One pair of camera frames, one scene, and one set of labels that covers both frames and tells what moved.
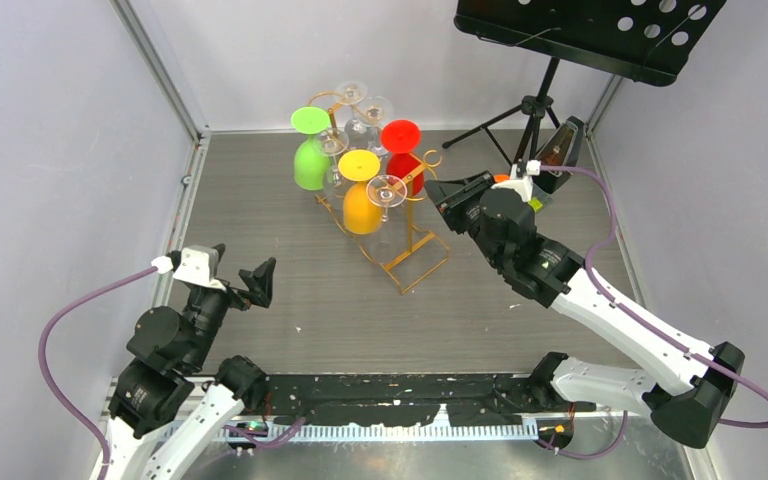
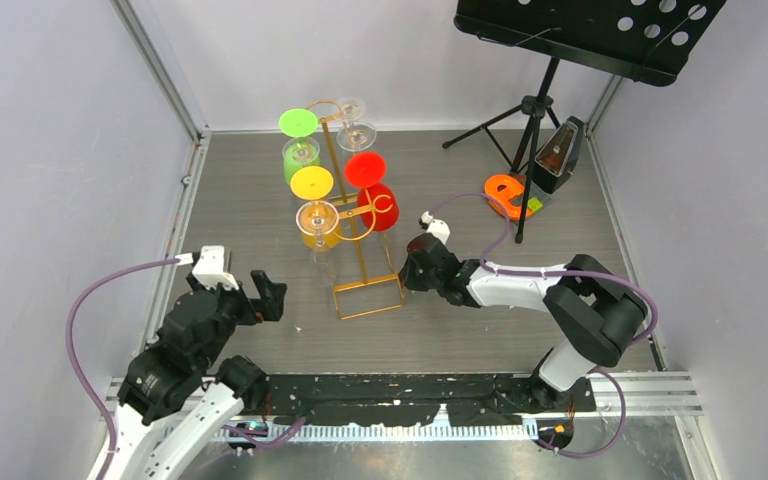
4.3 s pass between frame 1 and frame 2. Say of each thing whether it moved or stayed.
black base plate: stayed
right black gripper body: moved
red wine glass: moved
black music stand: stayed
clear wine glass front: moved
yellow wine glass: moved
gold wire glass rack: moved
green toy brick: stayed
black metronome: stayed
